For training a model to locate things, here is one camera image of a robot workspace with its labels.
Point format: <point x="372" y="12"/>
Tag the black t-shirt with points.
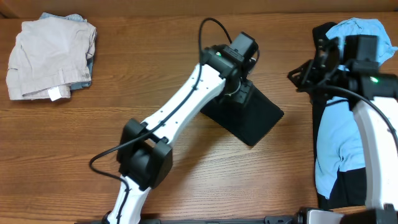
<point x="249" y="122"/>

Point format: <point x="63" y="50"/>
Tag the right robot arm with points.
<point x="353" y="73"/>

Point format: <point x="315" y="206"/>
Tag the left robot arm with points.
<point x="218" y="87"/>

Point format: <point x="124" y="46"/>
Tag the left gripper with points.
<point x="242" y="94"/>

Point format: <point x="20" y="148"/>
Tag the beige folded shorts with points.
<point x="49" y="56"/>

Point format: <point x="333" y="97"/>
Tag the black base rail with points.
<point x="266" y="220"/>

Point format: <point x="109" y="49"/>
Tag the light blue folded garment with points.
<point x="90" y="61"/>

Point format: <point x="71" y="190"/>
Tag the light blue t-shirt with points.
<point x="355" y="26"/>

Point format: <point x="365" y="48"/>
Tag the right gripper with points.
<point x="306" y="70"/>

